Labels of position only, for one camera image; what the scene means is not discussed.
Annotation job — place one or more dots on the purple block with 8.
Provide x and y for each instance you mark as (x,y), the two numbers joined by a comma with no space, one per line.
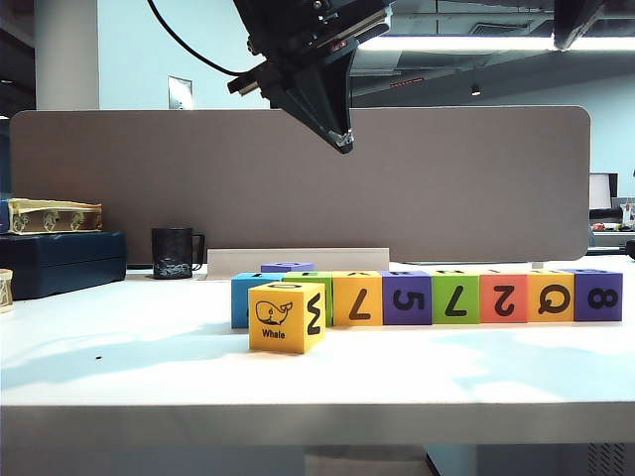
(583,312)

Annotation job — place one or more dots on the green block letter N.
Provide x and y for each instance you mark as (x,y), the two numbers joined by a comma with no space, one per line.
(441,317)

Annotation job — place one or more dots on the green block letter E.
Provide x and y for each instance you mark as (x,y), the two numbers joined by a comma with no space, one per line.
(329,302)

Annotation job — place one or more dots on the blue box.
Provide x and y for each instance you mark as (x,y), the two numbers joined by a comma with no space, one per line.
(4,218)

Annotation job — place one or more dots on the purple block with 5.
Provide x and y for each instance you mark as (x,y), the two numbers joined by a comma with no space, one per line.
(392,317)

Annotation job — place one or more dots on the brown desk divider panel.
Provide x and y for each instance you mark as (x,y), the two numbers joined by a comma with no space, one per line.
(446,198)

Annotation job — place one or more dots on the wall sign plate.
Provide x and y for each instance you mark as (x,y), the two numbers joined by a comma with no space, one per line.
(179,93)

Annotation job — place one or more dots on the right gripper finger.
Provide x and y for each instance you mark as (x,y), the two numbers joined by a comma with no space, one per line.
(575,20)

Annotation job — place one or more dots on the yellow whale picture block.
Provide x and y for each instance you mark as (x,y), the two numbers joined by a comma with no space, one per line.
(297,342)

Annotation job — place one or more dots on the grey vented cabinet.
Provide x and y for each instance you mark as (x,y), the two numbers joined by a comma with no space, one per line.
(546,461)

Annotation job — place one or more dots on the blue letter block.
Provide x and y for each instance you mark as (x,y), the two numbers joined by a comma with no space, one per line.
(240,307)

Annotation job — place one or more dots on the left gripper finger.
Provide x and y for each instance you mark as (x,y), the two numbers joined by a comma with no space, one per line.
(337,94)
(302,101)

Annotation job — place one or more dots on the dark blue case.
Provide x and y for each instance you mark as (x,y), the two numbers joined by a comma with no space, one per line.
(59,268)

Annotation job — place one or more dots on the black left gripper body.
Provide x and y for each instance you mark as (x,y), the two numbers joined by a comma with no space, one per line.
(307,25)

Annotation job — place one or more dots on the cream gold patterned box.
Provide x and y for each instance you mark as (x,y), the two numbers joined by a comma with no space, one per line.
(49,220)

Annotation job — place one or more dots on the red-orange block with 2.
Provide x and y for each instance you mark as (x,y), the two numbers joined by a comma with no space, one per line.
(488,315)

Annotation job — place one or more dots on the divider support bracket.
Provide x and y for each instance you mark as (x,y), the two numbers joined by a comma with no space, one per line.
(538,266)

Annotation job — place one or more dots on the yellow block 7 and E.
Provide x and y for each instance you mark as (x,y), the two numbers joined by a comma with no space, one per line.
(342,317)

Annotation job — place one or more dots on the white table leg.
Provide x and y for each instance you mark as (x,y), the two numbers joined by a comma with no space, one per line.
(451,461)

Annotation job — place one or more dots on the black mug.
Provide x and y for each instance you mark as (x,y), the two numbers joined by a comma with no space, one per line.
(171,248)

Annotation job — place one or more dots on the purple block with O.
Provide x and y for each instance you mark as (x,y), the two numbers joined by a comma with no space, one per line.
(278,268)

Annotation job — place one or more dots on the yellow block with Q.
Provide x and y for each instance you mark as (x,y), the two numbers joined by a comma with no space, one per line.
(536,315)

